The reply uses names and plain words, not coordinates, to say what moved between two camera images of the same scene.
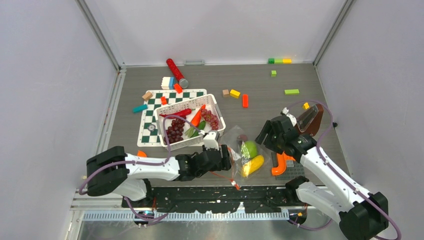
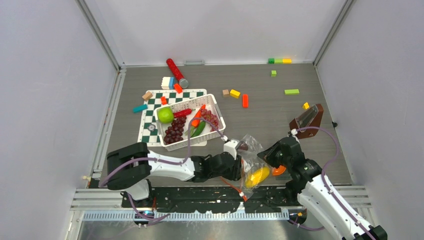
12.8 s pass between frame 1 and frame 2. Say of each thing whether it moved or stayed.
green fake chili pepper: stayed
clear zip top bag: moved
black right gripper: moved
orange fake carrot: stayed
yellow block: stayed
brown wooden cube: stayed
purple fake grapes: stayed
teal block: stayed
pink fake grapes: stayed
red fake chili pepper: stayed
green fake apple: moved
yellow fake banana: moved
